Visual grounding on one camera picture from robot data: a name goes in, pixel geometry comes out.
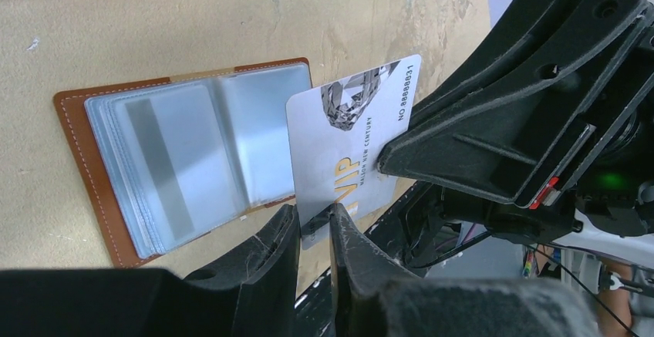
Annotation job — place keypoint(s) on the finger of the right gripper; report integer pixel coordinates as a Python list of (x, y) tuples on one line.
[(522, 28)]

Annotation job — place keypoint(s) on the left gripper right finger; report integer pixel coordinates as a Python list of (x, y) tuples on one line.
[(415, 306)]

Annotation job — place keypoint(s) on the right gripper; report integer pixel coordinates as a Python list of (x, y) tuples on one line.
[(548, 127)]

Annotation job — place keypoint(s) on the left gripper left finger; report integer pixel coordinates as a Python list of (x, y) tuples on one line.
[(249, 291)]

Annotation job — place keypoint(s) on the brown leather card holder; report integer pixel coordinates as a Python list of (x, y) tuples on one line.
[(165, 161)]

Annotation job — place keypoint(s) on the silver VIP credit card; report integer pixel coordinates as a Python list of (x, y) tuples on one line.
[(336, 133)]

